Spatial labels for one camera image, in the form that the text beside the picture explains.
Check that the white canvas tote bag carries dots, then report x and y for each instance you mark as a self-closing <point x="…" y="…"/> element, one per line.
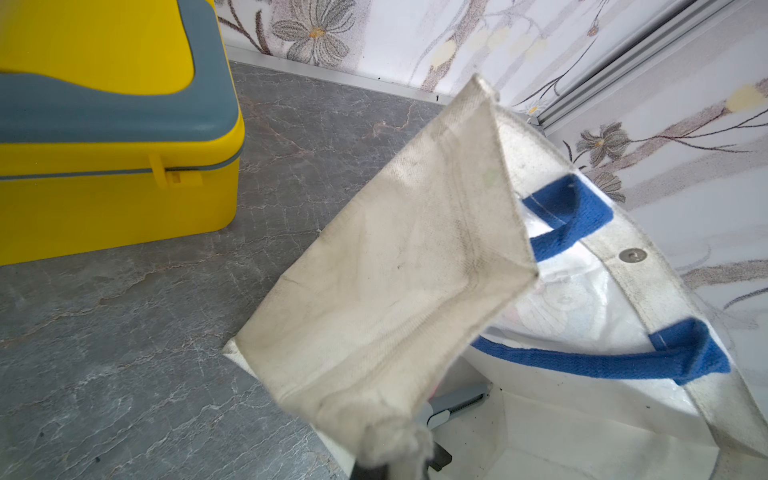
<point x="479" y="254"/>

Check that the yellow plastic box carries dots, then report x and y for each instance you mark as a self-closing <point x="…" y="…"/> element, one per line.
<point x="120" y="125"/>

